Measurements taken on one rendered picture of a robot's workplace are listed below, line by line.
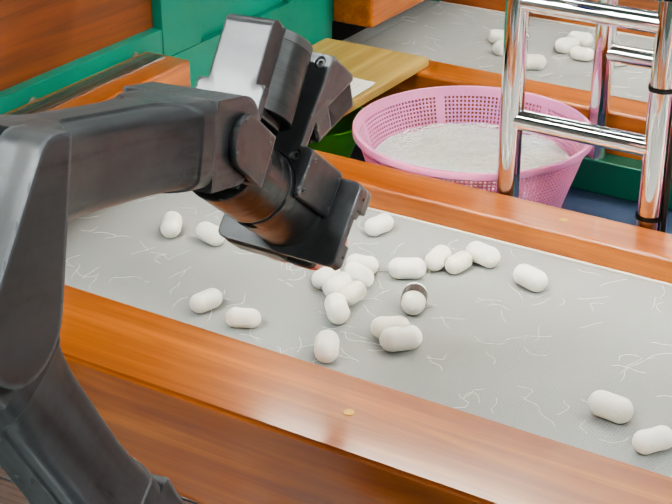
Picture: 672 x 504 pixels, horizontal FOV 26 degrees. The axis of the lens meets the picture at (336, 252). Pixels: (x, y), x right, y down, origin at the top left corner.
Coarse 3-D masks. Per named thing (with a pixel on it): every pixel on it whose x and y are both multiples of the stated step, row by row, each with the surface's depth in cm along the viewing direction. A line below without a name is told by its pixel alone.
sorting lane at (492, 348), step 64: (192, 192) 152; (128, 256) 139; (192, 256) 139; (256, 256) 139; (384, 256) 139; (512, 256) 139; (192, 320) 128; (320, 320) 128; (448, 320) 128; (512, 320) 128; (576, 320) 128; (640, 320) 128; (384, 384) 118; (448, 384) 118; (512, 384) 118; (576, 384) 118; (640, 384) 118
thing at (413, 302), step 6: (414, 282) 129; (408, 294) 127; (414, 294) 127; (420, 294) 128; (402, 300) 128; (408, 300) 127; (414, 300) 127; (420, 300) 127; (402, 306) 128; (408, 306) 127; (414, 306) 127; (420, 306) 127; (408, 312) 128; (414, 312) 127; (420, 312) 128
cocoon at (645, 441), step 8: (640, 432) 108; (648, 432) 108; (656, 432) 108; (664, 432) 108; (632, 440) 109; (640, 440) 108; (648, 440) 108; (656, 440) 108; (664, 440) 108; (640, 448) 108; (648, 448) 108; (656, 448) 108; (664, 448) 109
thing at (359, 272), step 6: (348, 264) 133; (354, 264) 133; (360, 264) 133; (348, 270) 133; (354, 270) 132; (360, 270) 132; (366, 270) 132; (354, 276) 132; (360, 276) 132; (366, 276) 132; (372, 276) 132; (366, 282) 132; (372, 282) 132
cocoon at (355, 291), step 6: (354, 282) 130; (360, 282) 130; (342, 288) 129; (348, 288) 129; (354, 288) 129; (360, 288) 130; (366, 288) 130; (342, 294) 129; (348, 294) 129; (354, 294) 129; (360, 294) 130; (348, 300) 129; (354, 300) 129; (348, 306) 129
